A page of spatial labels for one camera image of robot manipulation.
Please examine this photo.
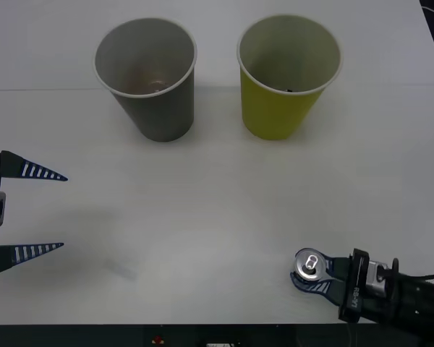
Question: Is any grey plastic waste bin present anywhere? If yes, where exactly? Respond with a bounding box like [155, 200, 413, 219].
[93, 17, 198, 143]

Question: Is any dark robot base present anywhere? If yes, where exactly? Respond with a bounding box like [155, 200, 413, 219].
[0, 323, 434, 347]

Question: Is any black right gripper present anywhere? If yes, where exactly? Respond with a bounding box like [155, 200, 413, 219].
[290, 248, 371, 323]

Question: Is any silver patterned drink can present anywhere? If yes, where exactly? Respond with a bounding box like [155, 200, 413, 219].
[292, 248, 329, 282]

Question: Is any yellow-green plastic waste bin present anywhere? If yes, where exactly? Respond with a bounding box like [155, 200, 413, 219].
[237, 14, 343, 141]

